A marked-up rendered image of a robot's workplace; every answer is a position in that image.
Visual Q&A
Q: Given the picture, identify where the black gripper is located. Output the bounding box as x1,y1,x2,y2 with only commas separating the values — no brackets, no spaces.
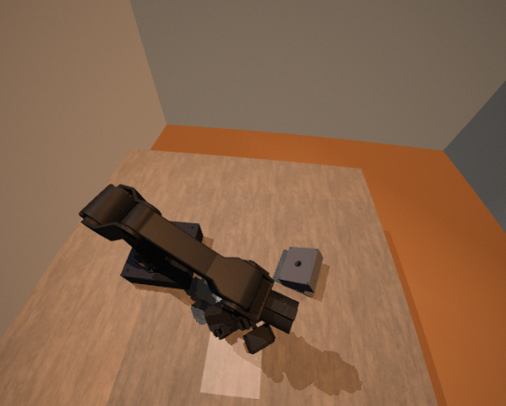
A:
234,311,276,354

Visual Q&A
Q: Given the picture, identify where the grey sloped panel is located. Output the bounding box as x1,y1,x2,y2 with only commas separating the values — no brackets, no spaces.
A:
278,247,323,298

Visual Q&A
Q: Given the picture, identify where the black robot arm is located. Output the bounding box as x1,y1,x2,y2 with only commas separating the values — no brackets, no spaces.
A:
79,184,299,340

